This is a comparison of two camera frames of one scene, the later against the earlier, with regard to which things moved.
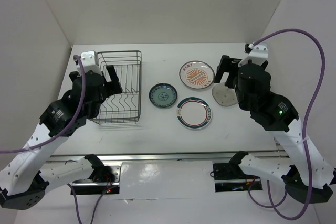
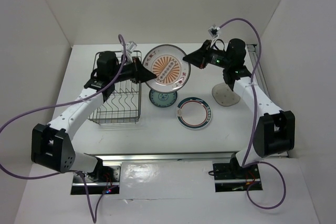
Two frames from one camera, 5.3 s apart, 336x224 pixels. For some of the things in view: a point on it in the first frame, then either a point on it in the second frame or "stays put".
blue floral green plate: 163,95 stays put
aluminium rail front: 164,156 stays put
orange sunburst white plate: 196,74 -> 166,62
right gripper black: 226,64 -> 200,57
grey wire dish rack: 124,108 stays put
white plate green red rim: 193,113 stays put
